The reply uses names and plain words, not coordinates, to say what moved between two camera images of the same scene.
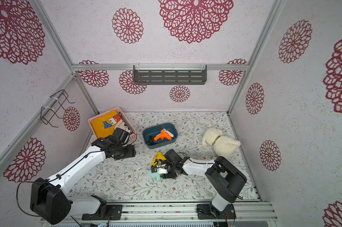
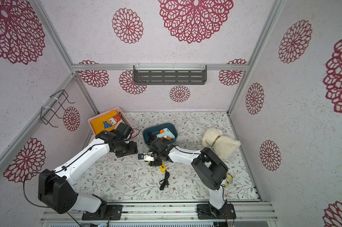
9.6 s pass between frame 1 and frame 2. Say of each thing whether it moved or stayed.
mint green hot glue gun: moved
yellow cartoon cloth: stayed
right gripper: moved
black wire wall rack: stayed
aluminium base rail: stayed
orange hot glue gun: stayed
